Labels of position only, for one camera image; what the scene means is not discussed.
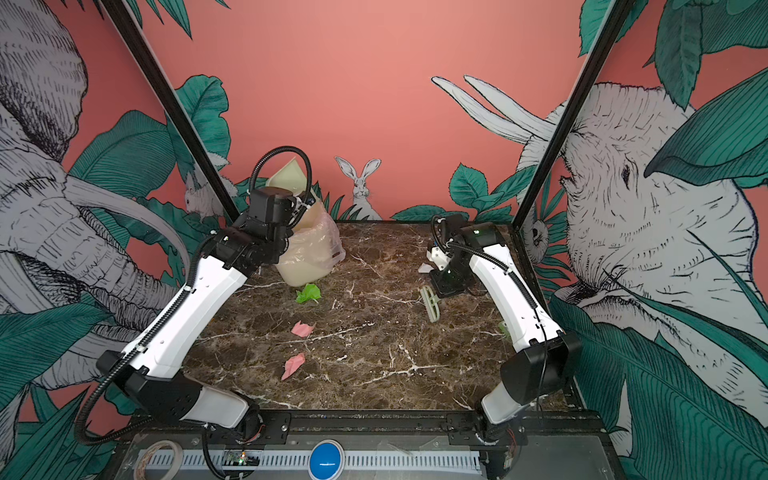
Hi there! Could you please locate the white slotted cable duct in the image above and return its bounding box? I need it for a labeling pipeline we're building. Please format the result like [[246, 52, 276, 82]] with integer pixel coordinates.
[[134, 449, 482, 473]]

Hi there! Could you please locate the cream trash bin with bag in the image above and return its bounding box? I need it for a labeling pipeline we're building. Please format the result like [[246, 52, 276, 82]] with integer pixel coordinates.
[[276, 203, 346, 287]]

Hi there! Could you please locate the coiled clear cable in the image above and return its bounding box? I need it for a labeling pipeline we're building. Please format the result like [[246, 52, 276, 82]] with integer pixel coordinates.
[[133, 440, 184, 480]]

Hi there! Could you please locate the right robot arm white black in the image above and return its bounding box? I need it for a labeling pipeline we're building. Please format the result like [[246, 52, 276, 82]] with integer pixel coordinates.
[[427, 214, 582, 442]]

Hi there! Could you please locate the light green hand brush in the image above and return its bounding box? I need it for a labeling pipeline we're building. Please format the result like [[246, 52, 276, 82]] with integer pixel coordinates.
[[419, 285, 440, 323]]

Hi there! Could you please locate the pink paper scrap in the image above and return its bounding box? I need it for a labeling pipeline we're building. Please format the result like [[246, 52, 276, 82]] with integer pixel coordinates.
[[291, 321, 314, 339], [281, 353, 306, 381]]

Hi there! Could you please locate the green paper scrap near bin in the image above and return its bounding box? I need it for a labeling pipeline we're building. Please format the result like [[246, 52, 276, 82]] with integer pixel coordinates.
[[295, 283, 322, 304]]

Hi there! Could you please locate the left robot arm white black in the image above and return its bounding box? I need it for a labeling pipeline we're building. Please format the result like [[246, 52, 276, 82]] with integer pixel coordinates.
[[74, 187, 314, 446]]

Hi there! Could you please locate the light green dustpan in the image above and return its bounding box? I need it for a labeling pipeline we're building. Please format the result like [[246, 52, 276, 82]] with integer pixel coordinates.
[[266, 157, 307, 195]]

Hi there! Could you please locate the pink paper scrap upper left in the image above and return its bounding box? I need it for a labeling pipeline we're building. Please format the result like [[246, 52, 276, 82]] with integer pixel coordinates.
[[291, 321, 314, 339]]

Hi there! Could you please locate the pink paper scrap lower left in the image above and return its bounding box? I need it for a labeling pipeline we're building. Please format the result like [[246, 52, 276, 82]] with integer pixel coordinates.
[[281, 353, 306, 381]]

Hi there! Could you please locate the blue round button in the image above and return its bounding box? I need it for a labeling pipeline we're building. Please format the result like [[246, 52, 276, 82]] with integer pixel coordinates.
[[308, 439, 346, 480]]

